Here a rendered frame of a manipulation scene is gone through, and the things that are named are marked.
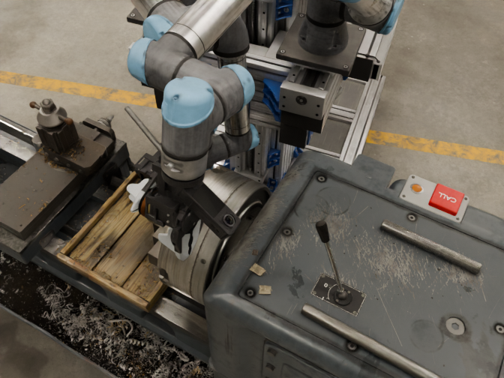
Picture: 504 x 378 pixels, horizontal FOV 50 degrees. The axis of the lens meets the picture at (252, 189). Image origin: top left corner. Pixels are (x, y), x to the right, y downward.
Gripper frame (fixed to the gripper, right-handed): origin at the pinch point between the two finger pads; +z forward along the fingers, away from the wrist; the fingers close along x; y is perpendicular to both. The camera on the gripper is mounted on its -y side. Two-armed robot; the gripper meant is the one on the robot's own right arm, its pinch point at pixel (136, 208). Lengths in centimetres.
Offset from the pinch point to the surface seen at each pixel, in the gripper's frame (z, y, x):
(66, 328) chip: 23, 19, -50
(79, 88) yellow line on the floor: -105, 146, -107
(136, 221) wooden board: -5.9, 8.9, -19.7
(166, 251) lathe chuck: 9.7, -17.1, 8.1
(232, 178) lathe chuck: -11.0, -21.1, 13.7
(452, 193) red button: -28, -65, 18
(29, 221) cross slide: 12.6, 28.4, -11.1
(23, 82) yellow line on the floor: -91, 178, -107
